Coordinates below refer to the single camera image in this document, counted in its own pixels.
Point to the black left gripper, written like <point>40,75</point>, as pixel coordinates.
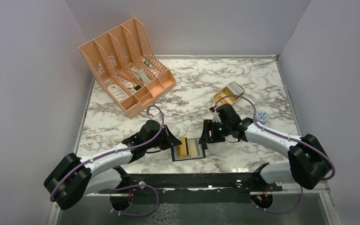
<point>170,139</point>

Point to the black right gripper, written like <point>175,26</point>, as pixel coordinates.
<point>206,137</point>

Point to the gold credit card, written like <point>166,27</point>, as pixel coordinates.
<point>184,152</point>
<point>195,150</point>

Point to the black leather card holder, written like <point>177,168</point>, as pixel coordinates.
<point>176,153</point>

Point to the beige oval card tray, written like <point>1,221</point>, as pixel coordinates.
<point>224,96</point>

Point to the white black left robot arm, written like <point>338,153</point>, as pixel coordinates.
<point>73,177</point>

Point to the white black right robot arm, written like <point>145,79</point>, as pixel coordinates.
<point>307,165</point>

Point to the white credit card stack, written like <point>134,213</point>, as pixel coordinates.
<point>235,88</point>

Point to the blue patterned round tin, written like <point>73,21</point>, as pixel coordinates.
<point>262,117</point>

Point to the orange pen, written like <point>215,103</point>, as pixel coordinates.
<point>125,77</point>

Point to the green white tube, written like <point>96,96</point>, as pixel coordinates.
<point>147,63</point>

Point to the orange plastic desk organizer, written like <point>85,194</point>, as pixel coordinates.
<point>121,50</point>

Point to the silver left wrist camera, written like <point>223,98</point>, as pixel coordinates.
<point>158,117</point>

